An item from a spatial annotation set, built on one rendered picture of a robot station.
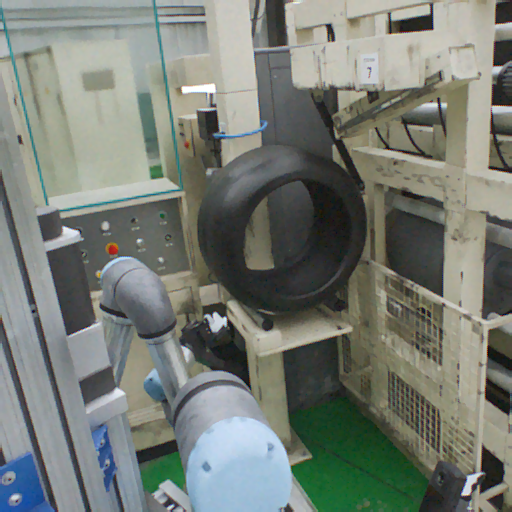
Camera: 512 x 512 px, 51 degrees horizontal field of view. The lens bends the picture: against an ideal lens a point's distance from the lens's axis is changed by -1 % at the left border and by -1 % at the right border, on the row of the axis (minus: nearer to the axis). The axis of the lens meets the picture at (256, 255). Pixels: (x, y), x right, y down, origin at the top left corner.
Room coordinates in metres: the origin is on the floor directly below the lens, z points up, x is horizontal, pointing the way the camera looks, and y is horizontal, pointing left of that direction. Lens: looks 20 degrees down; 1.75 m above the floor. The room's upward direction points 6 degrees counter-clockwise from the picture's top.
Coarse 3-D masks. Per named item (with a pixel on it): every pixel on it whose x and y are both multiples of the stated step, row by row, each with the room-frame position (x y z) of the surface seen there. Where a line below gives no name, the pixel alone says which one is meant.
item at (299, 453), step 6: (294, 432) 2.19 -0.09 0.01; (294, 444) 2.10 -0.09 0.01; (300, 444) 2.10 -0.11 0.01; (294, 450) 2.06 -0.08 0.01; (300, 450) 2.06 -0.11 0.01; (306, 450) 2.05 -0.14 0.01; (288, 456) 2.02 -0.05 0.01; (294, 456) 2.02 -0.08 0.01; (300, 456) 2.02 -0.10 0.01; (306, 456) 2.01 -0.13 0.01; (312, 456) 2.01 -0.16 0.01; (294, 462) 1.98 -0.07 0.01; (300, 462) 1.99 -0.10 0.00
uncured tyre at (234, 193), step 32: (256, 160) 1.72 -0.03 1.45; (288, 160) 1.70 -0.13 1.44; (320, 160) 1.74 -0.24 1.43; (224, 192) 1.68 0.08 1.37; (256, 192) 1.64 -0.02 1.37; (320, 192) 2.01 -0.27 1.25; (352, 192) 1.75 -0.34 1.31; (224, 224) 1.62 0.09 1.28; (320, 224) 2.01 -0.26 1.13; (352, 224) 1.75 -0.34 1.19; (224, 256) 1.61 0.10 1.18; (320, 256) 1.98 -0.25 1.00; (352, 256) 1.74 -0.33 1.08; (256, 288) 1.63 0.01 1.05; (288, 288) 1.91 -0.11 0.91; (320, 288) 1.70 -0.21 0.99
